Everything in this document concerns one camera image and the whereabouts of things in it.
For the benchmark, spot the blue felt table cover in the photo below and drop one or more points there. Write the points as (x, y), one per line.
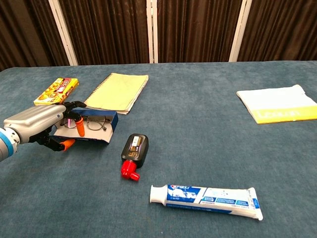
(185, 148)

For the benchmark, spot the yellow spiral notebook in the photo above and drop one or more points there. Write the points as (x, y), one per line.
(116, 91)

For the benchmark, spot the blue-edged white box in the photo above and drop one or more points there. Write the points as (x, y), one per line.
(99, 136)

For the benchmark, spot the left lavender robot arm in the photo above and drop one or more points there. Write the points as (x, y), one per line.
(6, 145)

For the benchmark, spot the black-rimmed eyeglasses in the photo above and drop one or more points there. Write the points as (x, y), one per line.
(95, 125)

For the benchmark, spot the white blue toothpaste tube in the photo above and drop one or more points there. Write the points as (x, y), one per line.
(205, 200)

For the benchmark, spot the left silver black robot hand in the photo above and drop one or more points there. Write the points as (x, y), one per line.
(34, 121)

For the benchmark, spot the yellow snack box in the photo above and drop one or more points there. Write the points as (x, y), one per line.
(55, 91)

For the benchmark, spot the dark brown pleated curtain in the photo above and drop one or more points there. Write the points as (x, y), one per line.
(24, 32)
(195, 32)
(284, 32)
(106, 32)

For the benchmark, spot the white partition frame post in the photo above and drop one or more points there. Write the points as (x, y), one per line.
(63, 32)
(240, 32)
(152, 32)

